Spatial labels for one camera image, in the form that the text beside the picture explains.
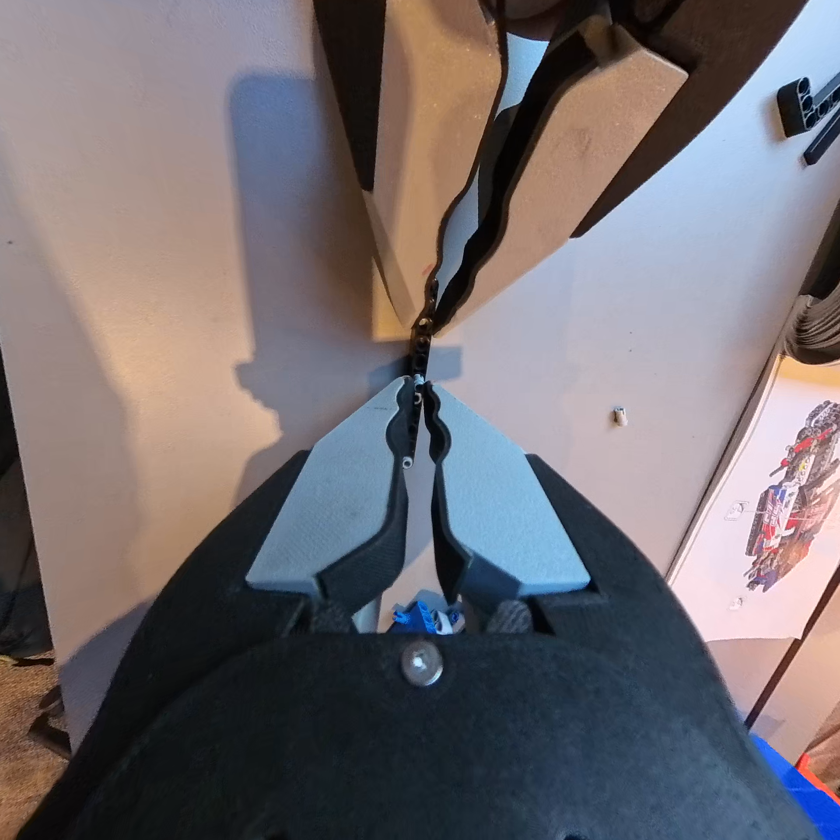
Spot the open toy instruction booklet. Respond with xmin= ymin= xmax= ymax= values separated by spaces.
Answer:
xmin=666 ymin=197 xmax=840 ymax=644

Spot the black angled toy beam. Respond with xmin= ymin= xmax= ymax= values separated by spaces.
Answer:
xmin=777 ymin=77 xmax=840 ymax=139

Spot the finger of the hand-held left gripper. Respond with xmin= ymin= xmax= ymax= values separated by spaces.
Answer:
xmin=363 ymin=0 xmax=509 ymax=328
xmin=433 ymin=14 xmax=690 ymax=331

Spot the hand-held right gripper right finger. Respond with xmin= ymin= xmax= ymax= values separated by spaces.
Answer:
xmin=424 ymin=381 xmax=593 ymax=616

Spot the black straight toy bar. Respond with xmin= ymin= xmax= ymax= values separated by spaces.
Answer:
xmin=804 ymin=118 xmax=840 ymax=165

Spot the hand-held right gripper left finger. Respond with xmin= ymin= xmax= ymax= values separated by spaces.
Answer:
xmin=246 ymin=374 xmax=419 ymax=632

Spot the blue plastic bin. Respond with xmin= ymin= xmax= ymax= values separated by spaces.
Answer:
xmin=748 ymin=731 xmax=840 ymax=840

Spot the blue toy connector piece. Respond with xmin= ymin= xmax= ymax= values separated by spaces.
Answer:
xmin=392 ymin=600 xmax=468 ymax=636

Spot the long black toy beam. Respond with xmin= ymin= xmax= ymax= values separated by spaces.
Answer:
xmin=402 ymin=279 xmax=439 ymax=468

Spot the grey desk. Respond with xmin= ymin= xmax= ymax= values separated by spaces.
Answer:
xmin=0 ymin=0 xmax=840 ymax=752

